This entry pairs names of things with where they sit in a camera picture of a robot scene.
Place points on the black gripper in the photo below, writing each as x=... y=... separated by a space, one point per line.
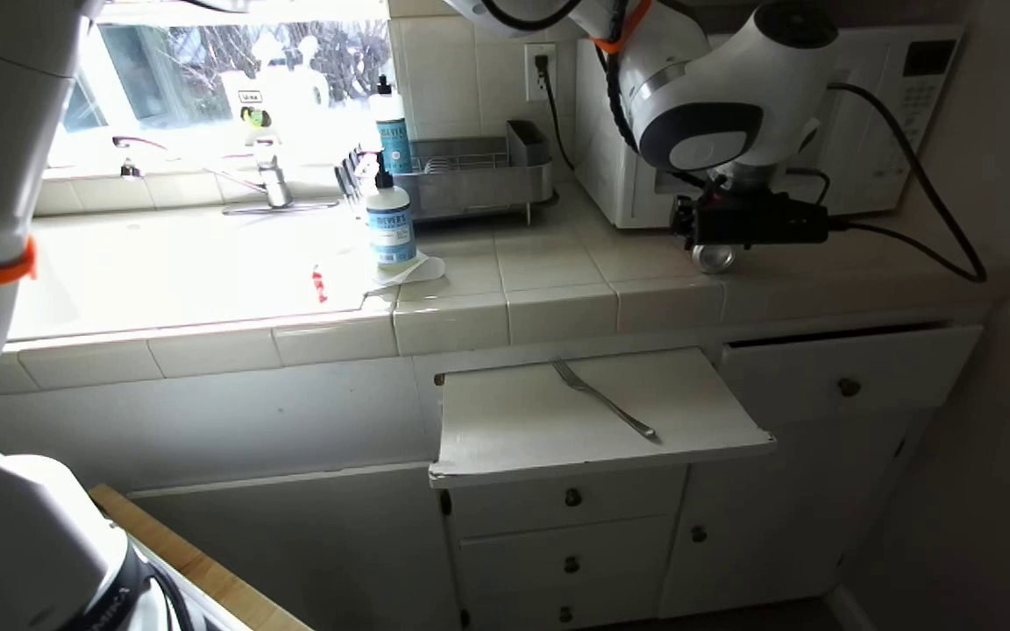
x=748 y=218

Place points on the red soda can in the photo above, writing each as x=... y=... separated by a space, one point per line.
x=714 y=257

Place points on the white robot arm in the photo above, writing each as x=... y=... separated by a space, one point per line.
x=687 y=107

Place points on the silver fork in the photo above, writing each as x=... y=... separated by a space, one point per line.
x=573 y=380

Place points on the white pull-out board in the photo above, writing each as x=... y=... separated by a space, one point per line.
x=532 y=421

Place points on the white drawer with knob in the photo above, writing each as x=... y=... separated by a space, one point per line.
x=882 y=372

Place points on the white microwave oven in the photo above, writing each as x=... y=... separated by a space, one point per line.
x=853 y=164

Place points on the metal dish rack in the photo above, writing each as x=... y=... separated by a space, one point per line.
x=475 y=178

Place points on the white cloth under bottle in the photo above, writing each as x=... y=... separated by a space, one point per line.
x=414 y=273

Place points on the blue soap pump bottle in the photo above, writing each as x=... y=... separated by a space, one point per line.
x=386 y=218

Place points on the white cabinet drawers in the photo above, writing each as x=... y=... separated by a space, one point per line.
x=560 y=552

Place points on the tall blue white bottle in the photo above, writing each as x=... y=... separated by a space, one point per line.
x=391 y=129

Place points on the chrome sink faucet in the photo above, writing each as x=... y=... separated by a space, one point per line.
x=253 y=168

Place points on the white carton on windowsill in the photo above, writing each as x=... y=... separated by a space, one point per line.
x=252 y=107

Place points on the wooden board edge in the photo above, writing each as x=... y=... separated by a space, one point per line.
x=240 y=598

